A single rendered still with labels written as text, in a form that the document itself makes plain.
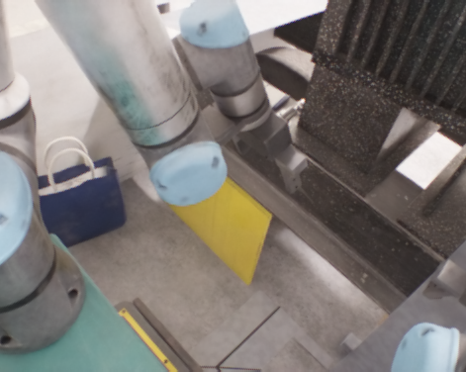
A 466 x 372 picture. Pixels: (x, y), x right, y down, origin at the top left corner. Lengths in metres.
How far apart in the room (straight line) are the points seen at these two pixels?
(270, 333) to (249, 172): 0.53
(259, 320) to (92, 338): 0.85
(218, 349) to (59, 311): 0.81
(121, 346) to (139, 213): 1.05
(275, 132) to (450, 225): 0.44
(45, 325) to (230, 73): 0.38
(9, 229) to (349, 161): 0.67
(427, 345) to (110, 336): 0.38
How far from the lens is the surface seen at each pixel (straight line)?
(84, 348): 0.53
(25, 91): 0.49
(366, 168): 0.84
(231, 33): 0.46
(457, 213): 0.88
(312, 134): 0.88
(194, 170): 0.35
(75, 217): 1.36
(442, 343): 0.31
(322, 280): 1.46
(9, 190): 0.39
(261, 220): 1.07
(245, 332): 1.29
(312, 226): 1.03
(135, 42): 0.29
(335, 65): 0.72
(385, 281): 1.01
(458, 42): 0.67
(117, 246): 1.46
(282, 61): 1.25
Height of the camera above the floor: 1.22
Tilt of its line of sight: 48 degrees down
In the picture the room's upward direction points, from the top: 9 degrees clockwise
